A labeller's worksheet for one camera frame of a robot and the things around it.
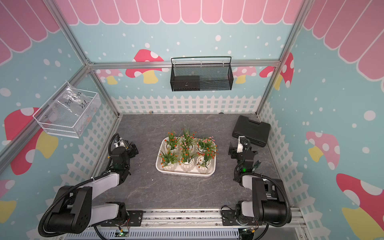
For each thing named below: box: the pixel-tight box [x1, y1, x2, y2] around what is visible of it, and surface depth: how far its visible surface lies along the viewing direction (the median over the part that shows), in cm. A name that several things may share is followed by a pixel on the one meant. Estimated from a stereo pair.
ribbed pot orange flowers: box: [164, 132, 181, 154], surface depth 93 cm
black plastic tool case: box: [232, 115, 271, 148], surface depth 105 cm
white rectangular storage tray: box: [155, 137, 217, 178], surface depth 88 cm
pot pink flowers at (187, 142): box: [180, 125, 198, 160], surface depth 89 cm
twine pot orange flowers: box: [157, 152, 182, 168], surface depth 85 cm
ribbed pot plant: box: [179, 150, 197, 172], surface depth 87 cm
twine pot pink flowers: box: [196, 136, 217, 153], surface depth 89 cm
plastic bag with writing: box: [48, 81, 94, 116], surface depth 74 cm
